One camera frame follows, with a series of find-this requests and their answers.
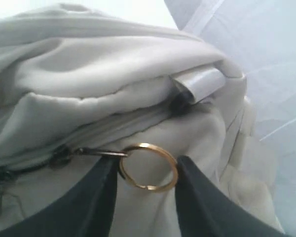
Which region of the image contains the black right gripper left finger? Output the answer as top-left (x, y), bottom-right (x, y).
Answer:
top-left (0, 157), bottom-right (118, 237)

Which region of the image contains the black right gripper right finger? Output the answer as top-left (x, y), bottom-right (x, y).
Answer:
top-left (175, 156), bottom-right (284, 237)

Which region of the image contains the brass key ring zipper pull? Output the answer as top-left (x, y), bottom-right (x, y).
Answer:
top-left (74, 143), bottom-right (179, 193)

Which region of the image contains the cream canvas duffel bag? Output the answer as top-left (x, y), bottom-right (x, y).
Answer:
top-left (0, 4), bottom-right (284, 237)

